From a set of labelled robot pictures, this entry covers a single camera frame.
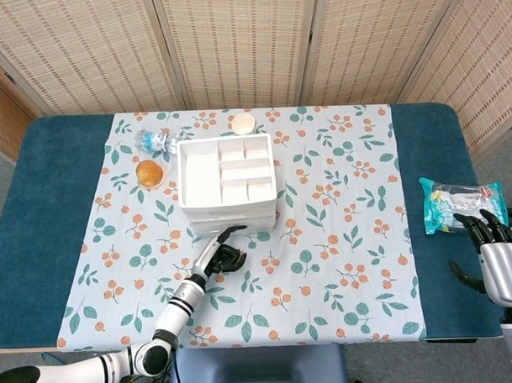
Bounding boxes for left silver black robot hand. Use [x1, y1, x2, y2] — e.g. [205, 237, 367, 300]
[193, 223, 251, 286]

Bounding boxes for paper cup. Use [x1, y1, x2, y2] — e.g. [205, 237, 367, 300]
[230, 113, 256, 137]

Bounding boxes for woven folding screen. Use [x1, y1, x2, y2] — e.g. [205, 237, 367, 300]
[0, 0, 512, 169]

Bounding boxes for teal table cover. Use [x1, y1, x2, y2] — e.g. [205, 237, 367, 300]
[0, 100, 504, 358]

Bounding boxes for teal snack bag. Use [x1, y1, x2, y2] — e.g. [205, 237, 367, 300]
[418, 174, 509, 237]

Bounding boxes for white drawer organizer box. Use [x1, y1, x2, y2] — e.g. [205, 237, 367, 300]
[176, 131, 280, 240]

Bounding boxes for wooden door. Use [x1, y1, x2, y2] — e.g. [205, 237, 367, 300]
[0, 67, 35, 163]

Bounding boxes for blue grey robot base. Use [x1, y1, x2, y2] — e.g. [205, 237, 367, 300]
[166, 343, 353, 383]

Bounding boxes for fruit and leaf print tablecloth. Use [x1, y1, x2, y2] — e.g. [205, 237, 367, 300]
[47, 101, 429, 354]

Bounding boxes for clear plastic water bottle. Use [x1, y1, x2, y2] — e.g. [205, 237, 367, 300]
[134, 127, 193, 157]

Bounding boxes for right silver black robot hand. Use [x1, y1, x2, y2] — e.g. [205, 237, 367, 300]
[446, 207, 512, 310]

